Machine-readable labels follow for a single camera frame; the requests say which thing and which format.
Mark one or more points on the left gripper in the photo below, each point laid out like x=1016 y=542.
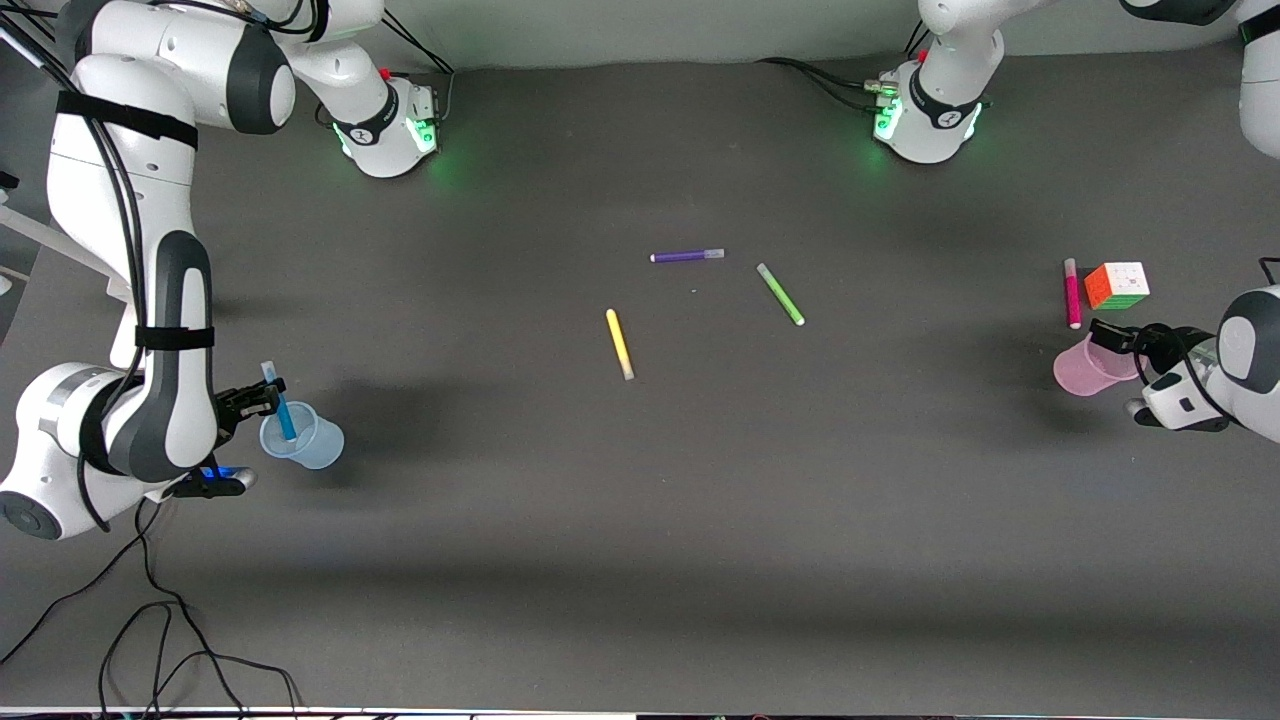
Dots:
x=1160 y=343

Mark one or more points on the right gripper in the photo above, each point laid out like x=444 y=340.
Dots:
x=237 y=404

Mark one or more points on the blue marker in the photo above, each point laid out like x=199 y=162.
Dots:
x=285 y=420

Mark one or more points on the pink marker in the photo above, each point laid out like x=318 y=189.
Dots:
x=1072 y=295

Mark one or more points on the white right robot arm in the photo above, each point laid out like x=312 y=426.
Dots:
x=170 y=330

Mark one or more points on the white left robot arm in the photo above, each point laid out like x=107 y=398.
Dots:
x=940 y=130

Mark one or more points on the translucent pink plastic cup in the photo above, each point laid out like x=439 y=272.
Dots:
x=1085 y=372

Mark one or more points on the colourful puzzle cube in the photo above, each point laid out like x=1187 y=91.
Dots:
x=1118 y=288

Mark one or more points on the translucent blue plastic cup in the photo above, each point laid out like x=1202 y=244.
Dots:
x=315 y=450

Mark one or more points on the white desk lamp stand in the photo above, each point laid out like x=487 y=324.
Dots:
x=25 y=232

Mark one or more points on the green marker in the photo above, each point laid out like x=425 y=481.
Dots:
x=780 y=294

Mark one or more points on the yellow marker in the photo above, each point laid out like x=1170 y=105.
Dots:
x=619 y=343

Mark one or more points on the purple marker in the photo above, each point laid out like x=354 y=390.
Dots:
x=685 y=256

